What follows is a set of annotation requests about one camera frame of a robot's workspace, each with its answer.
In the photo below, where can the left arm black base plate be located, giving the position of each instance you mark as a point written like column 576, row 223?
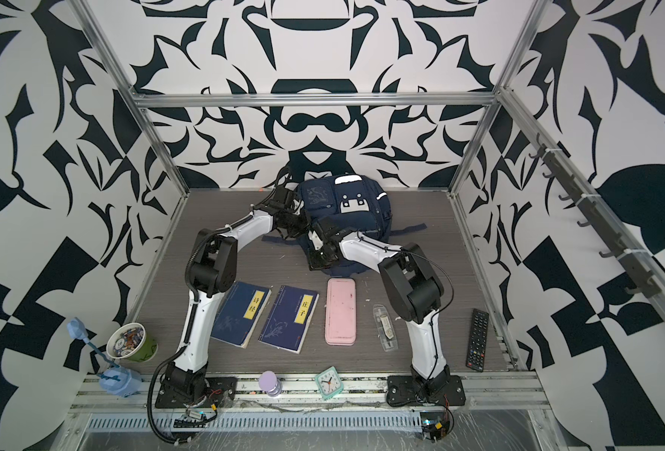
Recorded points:
column 217, row 391

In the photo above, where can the teal small alarm clock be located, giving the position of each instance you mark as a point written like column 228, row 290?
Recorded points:
column 329, row 383

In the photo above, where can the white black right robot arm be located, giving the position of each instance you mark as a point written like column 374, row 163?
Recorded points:
column 413, row 288

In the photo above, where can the blue book left yellow label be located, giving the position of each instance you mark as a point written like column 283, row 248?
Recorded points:
column 239, row 313

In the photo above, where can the blue book right yellow label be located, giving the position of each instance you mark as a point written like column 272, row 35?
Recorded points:
column 289, row 319

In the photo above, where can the small circuit board left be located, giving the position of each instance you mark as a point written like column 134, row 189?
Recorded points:
column 194, row 419

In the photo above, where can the blue book yellow label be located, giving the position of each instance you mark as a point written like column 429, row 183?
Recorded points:
column 289, row 319
column 239, row 313

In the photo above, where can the black tv remote control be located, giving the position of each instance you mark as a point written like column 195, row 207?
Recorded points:
column 478, row 338

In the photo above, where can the green paper cup with items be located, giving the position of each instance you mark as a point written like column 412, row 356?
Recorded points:
column 133, row 343

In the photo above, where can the small circuit board right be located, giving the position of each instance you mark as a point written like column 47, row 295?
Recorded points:
column 436, row 427

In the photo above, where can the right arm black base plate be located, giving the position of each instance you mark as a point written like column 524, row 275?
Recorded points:
column 414, row 391

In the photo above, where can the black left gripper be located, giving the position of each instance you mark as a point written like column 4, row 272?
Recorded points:
column 307, row 221

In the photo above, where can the light blue water bottle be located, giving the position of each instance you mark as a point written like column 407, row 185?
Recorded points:
column 116, row 380

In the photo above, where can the white slotted cable duct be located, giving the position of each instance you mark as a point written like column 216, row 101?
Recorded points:
column 287, row 422

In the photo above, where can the clear plastic bag with eraser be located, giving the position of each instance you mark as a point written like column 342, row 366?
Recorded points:
column 385, row 328

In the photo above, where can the pink pencil case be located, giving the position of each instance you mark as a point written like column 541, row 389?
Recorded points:
column 341, row 312

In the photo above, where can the purple small bottle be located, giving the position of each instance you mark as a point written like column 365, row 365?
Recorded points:
column 270, row 384

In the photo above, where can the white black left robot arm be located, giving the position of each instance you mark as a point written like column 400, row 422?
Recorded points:
column 209, row 273

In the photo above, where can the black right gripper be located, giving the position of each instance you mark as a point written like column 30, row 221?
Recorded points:
column 311, row 261

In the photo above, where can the navy blue school backpack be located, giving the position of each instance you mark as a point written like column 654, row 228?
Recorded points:
column 353, row 202

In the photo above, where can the small circuit board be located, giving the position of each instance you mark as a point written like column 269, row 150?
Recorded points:
column 194, row 419
column 436, row 427

